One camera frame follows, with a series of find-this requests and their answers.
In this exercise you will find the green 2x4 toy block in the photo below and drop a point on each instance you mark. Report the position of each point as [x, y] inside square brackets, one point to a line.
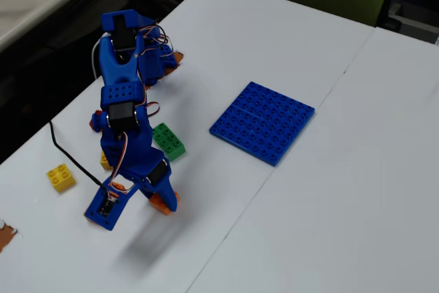
[168, 142]

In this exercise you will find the yellow 2x2 toy block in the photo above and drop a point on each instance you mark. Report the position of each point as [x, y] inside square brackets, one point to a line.
[61, 178]
[104, 162]

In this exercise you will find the blue 3D-printed robot arm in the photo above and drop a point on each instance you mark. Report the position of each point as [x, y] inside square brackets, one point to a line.
[120, 78]

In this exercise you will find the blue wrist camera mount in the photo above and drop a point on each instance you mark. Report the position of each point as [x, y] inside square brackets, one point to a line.
[103, 214]

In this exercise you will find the blue 8x8 stud baseplate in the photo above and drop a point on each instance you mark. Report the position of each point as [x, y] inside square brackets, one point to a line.
[262, 123]

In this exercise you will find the red toy block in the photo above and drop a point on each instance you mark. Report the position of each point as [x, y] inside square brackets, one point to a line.
[93, 123]

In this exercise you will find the orange 2x2 toy block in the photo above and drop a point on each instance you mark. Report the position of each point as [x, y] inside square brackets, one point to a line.
[156, 204]

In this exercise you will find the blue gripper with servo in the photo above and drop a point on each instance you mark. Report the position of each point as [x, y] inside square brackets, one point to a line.
[158, 173]

